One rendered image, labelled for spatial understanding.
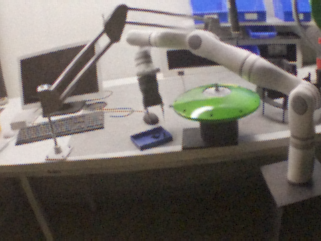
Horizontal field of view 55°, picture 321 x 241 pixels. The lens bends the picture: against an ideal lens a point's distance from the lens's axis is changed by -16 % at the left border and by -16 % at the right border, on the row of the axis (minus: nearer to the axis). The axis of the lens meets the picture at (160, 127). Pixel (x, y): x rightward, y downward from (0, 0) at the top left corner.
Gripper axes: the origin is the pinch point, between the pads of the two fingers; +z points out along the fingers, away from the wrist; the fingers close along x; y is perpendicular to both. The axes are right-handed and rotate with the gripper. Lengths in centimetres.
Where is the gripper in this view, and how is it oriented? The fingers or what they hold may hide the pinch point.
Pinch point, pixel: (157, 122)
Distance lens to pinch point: 134.3
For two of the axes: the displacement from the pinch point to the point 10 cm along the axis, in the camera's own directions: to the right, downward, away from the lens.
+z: 2.1, 9.8, -0.3
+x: -9.7, 2.1, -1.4
